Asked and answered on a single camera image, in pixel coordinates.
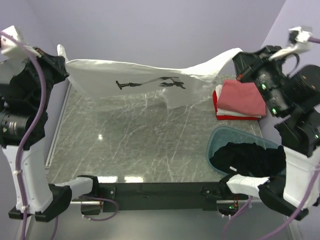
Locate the folded red t-shirt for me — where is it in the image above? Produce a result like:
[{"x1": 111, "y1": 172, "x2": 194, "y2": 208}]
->
[{"x1": 212, "y1": 91, "x2": 260, "y2": 121}]

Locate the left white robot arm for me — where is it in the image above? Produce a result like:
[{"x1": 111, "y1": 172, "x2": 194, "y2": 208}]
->
[{"x1": 0, "y1": 47, "x2": 100, "y2": 222}]

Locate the folded pink t-shirt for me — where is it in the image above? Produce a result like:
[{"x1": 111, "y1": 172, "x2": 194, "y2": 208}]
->
[{"x1": 217, "y1": 79, "x2": 266, "y2": 118}]

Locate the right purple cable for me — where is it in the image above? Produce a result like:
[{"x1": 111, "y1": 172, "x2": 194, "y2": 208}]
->
[{"x1": 221, "y1": 36, "x2": 320, "y2": 240}]

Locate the teal plastic basket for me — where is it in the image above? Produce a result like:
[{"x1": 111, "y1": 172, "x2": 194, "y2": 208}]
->
[{"x1": 206, "y1": 126, "x2": 286, "y2": 176}]

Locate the black t-shirt in basket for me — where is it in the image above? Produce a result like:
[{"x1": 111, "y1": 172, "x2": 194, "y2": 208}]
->
[{"x1": 209, "y1": 142, "x2": 286, "y2": 178}]

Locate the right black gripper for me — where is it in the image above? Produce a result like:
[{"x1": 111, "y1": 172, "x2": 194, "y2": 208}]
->
[{"x1": 231, "y1": 44, "x2": 290, "y2": 117}]

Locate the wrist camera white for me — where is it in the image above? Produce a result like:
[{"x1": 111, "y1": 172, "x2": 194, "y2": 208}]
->
[
  {"x1": 0, "y1": 25, "x2": 28, "y2": 57},
  {"x1": 268, "y1": 26, "x2": 313, "y2": 61}
]

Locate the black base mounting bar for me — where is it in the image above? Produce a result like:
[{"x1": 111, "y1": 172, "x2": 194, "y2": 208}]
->
[{"x1": 70, "y1": 181, "x2": 241, "y2": 217}]

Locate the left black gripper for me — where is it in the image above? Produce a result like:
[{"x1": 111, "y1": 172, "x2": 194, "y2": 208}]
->
[{"x1": 18, "y1": 46, "x2": 69, "y2": 112}]

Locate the white printed t-shirt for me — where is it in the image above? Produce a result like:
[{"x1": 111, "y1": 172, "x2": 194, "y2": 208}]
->
[{"x1": 65, "y1": 48, "x2": 242, "y2": 109}]

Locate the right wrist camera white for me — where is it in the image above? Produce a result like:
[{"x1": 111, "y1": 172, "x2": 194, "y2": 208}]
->
[{"x1": 268, "y1": 26, "x2": 313, "y2": 61}]

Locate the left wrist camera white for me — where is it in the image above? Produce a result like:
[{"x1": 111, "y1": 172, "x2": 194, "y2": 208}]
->
[{"x1": 0, "y1": 25, "x2": 28, "y2": 57}]

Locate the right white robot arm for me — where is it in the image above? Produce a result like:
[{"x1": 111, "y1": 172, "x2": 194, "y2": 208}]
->
[{"x1": 219, "y1": 46, "x2": 320, "y2": 220}]

